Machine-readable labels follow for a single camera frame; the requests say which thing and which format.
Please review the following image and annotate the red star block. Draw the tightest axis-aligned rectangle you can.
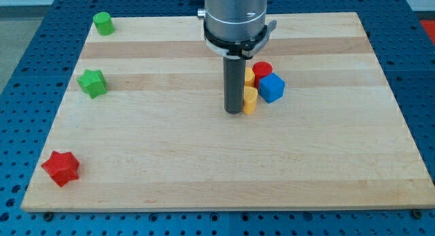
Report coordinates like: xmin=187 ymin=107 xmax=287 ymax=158
xmin=41 ymin=151 xmax=80 ymax=187

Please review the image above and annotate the green cylinder block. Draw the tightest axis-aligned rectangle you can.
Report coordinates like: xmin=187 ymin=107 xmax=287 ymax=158
xmin=92 ymin=12 xmax=115 ymax=35

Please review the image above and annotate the yellow rear block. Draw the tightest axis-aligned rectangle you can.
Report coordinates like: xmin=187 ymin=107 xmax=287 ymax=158
xmin=245 ymin=67 xmax=255 ymax=87

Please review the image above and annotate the yellow front block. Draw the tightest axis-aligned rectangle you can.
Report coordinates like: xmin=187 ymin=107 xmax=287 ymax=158
xmin=243 ymin=86 xmax=258 ymax=114

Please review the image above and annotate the blue cube block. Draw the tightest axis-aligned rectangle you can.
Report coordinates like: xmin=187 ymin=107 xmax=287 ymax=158
xmin=258 ymin=73 xmax=285 ymax=103

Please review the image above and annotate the light wooden board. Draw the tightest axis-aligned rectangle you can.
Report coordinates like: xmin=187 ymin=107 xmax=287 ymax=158
xmin=22 ymin=12 xmax=434 ymax=212

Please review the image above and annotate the red object at right edge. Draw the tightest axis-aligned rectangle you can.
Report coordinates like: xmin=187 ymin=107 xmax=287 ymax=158
xmin=420 ymin=20 xmax=435 ymax=44

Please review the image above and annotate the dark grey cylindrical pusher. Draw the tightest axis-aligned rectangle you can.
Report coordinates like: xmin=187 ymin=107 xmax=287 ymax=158
xmin=223 ymin=57 xmax=245 ymax=114

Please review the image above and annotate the green star block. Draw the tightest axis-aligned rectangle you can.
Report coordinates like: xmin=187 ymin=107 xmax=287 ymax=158
xmin=77 ymin=69 xmax=107 ymax=99

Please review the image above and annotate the yellow block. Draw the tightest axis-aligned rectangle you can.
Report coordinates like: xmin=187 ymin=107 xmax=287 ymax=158
xmin=243 ymin=86 xmax=258 ymax=114
xmin=245 ymin=67 xmax=255 ymax=87

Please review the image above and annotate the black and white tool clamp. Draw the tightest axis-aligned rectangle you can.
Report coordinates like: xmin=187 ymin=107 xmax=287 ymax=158
xmin=203 ymin=20 xmax=277 ymax=60

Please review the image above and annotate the red cylinder block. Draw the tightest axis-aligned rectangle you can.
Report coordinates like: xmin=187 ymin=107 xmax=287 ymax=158
xmin=252 ymin=61 xmax=273 ymax=88

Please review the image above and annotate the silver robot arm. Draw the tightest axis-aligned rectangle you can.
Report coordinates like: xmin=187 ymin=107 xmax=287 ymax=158
xmin=205 ymin=0 xmax=267 ymax=42

